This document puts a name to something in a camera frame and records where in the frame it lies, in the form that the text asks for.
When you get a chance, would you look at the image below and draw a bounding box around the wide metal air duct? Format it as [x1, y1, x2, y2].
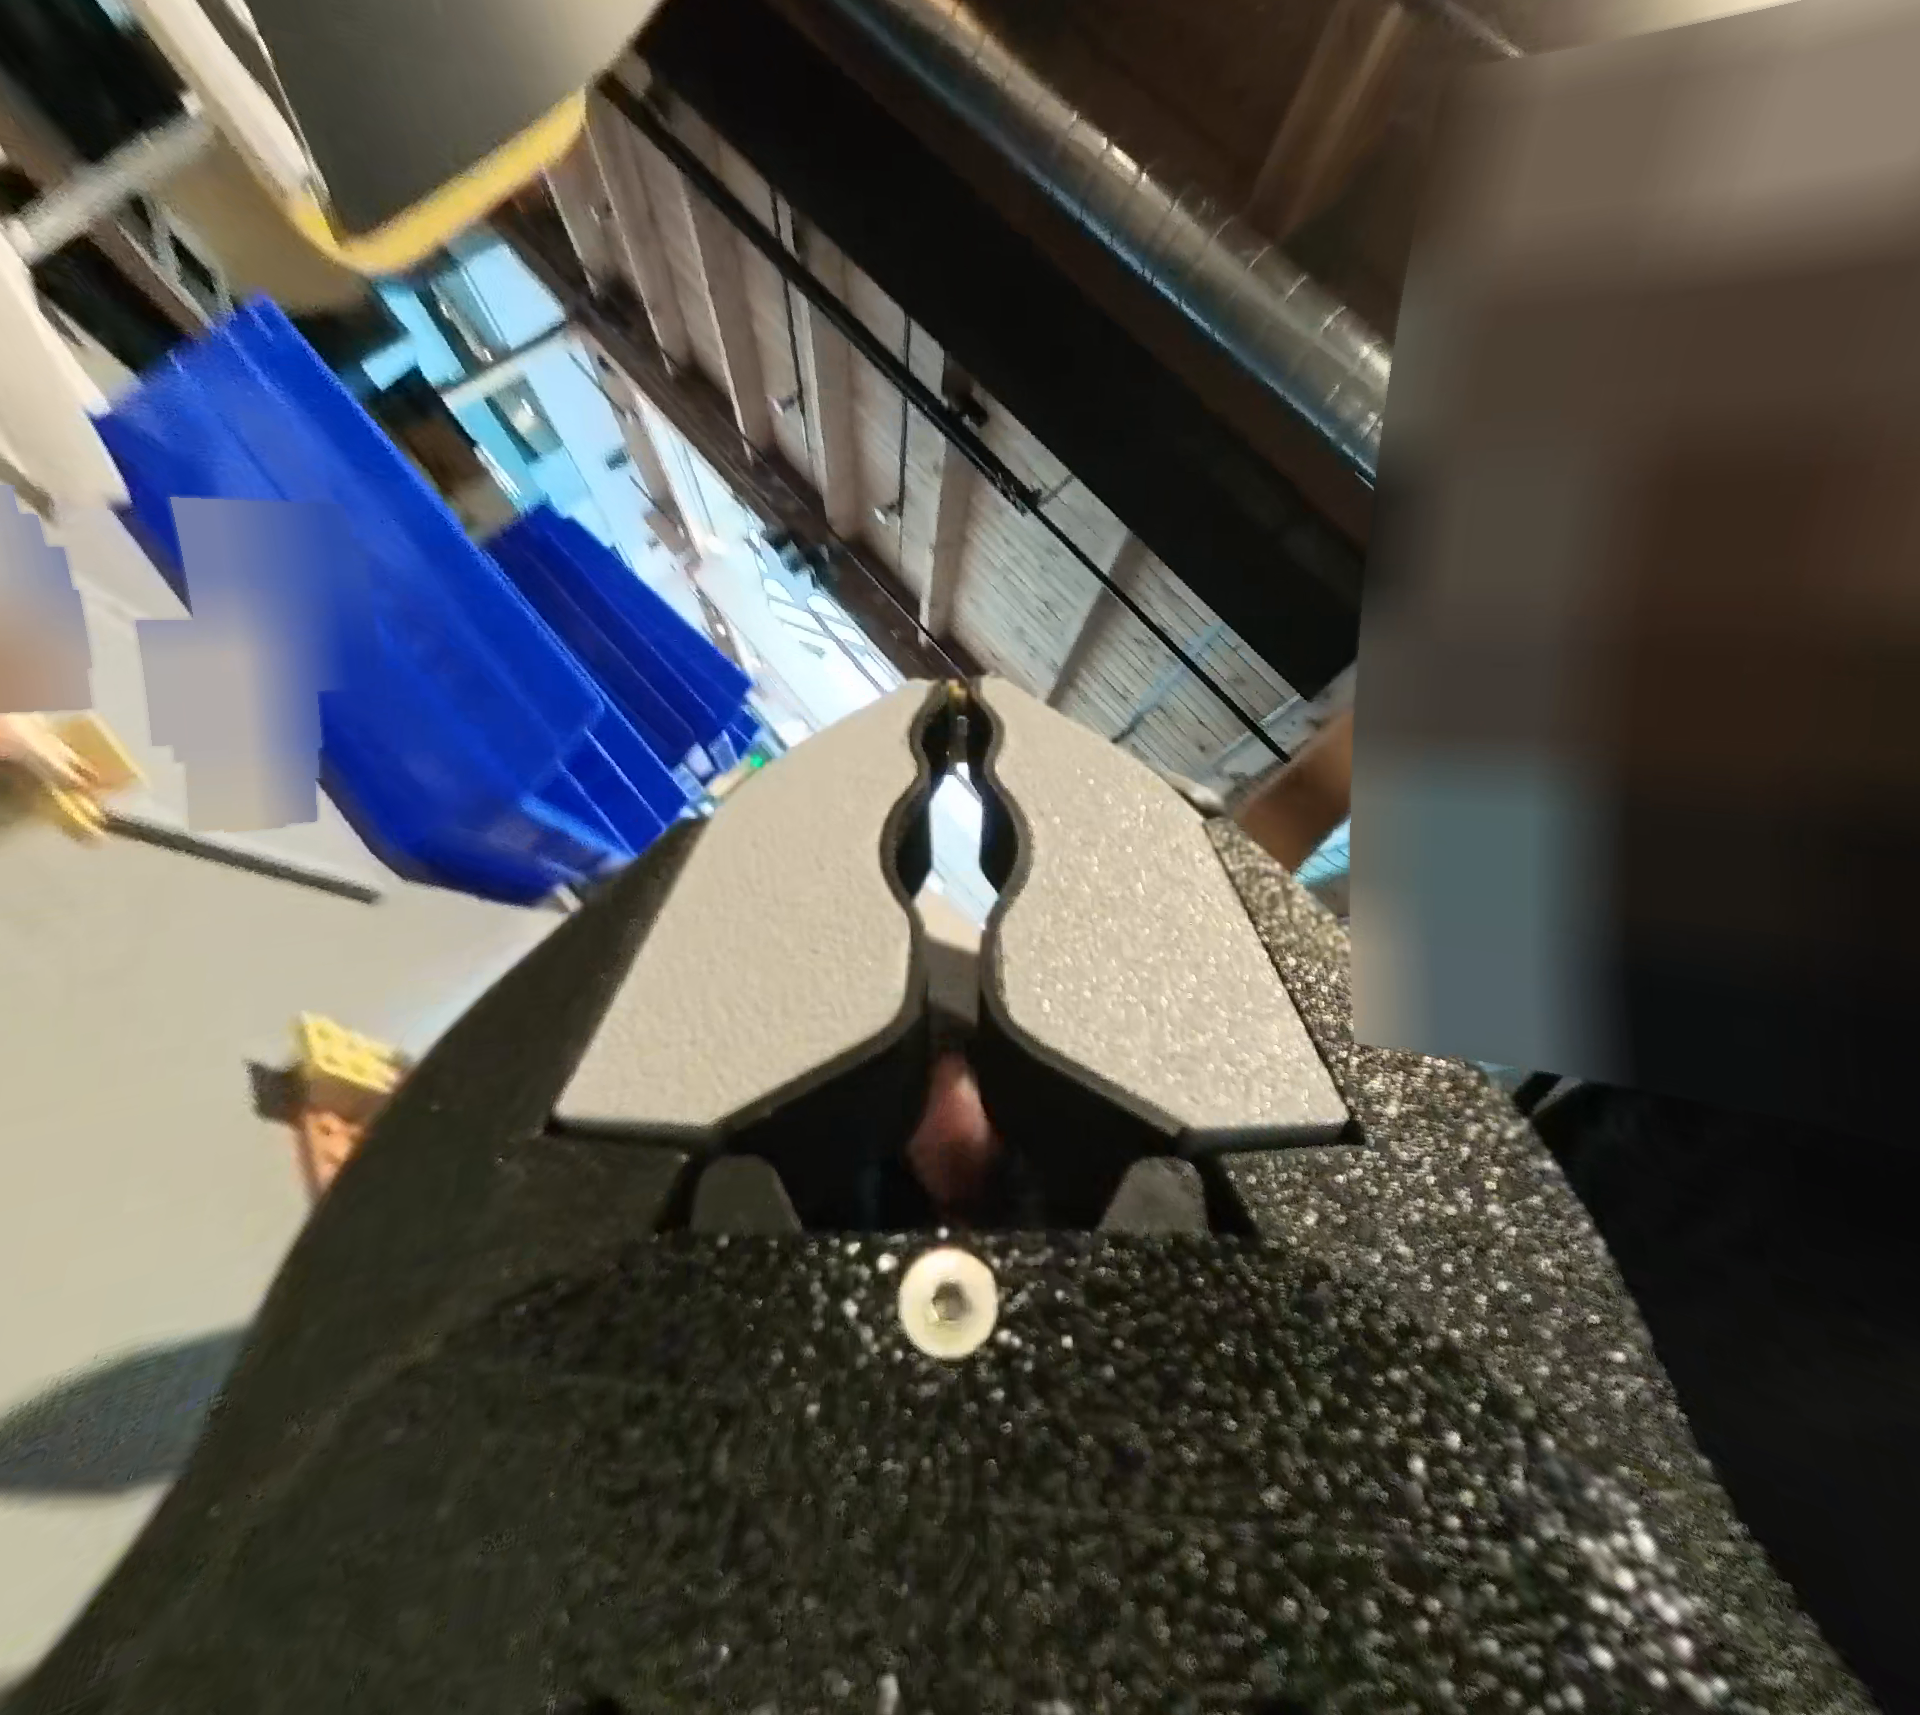
[690, 0, 1398, 471]

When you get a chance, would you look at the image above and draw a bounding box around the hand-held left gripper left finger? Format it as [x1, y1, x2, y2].
[550, 683, 961, 1143]

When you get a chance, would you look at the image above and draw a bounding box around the person's right hand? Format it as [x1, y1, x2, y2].
[899, 1049, 1016, 1221]

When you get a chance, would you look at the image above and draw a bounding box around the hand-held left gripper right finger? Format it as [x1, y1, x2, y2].
[970, 683, 1357, 1147]

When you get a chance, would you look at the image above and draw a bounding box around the blue plastic bin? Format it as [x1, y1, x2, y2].
[89, 299, 648, 901]
[496, 507, 768, 801]

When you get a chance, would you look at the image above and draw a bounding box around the long orange toy brick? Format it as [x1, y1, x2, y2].
[258, 1067, 348, 1197]

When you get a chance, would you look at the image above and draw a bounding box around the grey desk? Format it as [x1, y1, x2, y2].
[0, 785, 602, 1656]

